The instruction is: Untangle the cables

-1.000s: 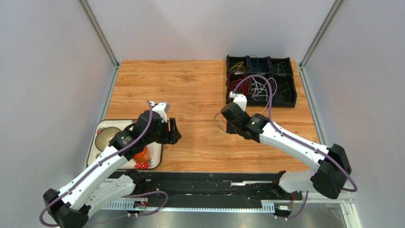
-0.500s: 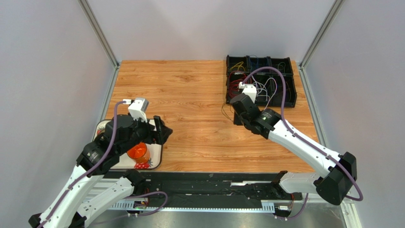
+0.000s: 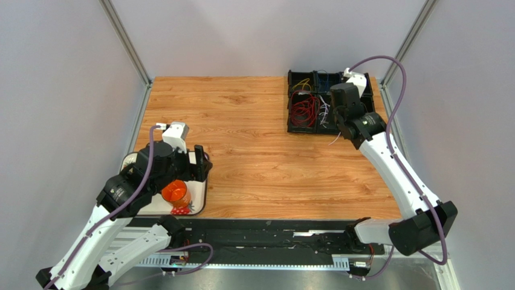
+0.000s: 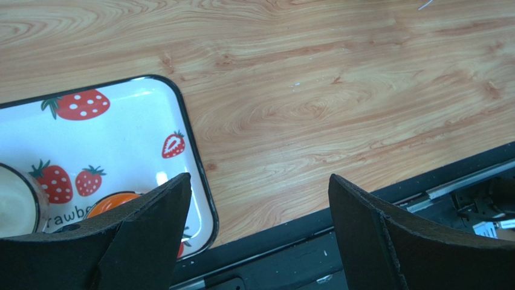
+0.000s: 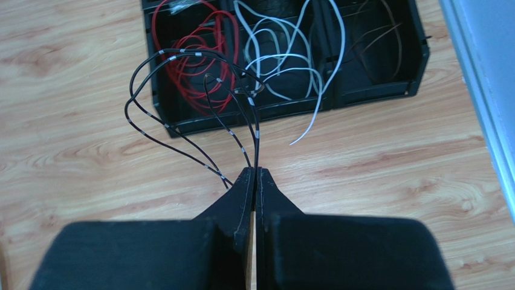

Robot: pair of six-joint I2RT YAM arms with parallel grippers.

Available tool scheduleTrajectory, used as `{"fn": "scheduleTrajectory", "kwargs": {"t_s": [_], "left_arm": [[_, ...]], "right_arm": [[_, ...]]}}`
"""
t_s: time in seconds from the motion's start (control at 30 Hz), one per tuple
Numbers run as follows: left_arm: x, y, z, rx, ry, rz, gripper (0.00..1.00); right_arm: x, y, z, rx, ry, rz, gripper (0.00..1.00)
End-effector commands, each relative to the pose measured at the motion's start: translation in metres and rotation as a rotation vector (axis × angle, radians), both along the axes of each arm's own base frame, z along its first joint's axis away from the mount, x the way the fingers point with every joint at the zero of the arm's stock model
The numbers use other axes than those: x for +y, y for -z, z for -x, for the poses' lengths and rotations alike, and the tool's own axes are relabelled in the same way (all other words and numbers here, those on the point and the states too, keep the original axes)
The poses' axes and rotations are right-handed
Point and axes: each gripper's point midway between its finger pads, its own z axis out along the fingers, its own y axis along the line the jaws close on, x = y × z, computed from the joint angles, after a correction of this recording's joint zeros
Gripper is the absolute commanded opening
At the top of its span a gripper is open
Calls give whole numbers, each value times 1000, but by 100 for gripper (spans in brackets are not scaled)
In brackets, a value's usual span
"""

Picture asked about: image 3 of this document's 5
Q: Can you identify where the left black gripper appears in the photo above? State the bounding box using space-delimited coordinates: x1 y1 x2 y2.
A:
152 142 213 194

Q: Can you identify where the white wire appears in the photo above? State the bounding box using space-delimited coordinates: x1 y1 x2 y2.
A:
319 96 343 146

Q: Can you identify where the blue wire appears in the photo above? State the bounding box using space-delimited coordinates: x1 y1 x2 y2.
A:
317 70 343 92

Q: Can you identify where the red wire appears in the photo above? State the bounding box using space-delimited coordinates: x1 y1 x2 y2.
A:
290 89 322 129

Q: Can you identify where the yellow wire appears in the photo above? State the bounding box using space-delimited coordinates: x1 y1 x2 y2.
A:
291 78 313 92

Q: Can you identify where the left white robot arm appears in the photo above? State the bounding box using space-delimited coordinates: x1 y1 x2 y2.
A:
36 141 213 289

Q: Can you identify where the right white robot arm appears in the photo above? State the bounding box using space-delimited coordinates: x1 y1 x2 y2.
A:
330 83 458 256

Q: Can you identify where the strawberry pattern tray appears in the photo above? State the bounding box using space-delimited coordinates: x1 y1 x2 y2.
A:
120 151 210 216

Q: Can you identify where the orange transparent cup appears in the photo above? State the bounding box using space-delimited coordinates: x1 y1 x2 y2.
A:
161 180 192 208

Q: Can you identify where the black six-compartment bin organizer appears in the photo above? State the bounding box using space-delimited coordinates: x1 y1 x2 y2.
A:
287 70 386 135

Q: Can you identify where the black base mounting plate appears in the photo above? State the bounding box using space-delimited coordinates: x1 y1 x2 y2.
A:
169 217 387 266

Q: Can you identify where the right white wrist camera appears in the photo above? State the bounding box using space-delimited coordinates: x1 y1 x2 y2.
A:
342 68 368 97

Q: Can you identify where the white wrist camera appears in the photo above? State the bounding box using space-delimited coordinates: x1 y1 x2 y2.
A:
155 121 189 153
342 68 368 97

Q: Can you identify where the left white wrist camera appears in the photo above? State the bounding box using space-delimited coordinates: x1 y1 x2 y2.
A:
155 121 189 153

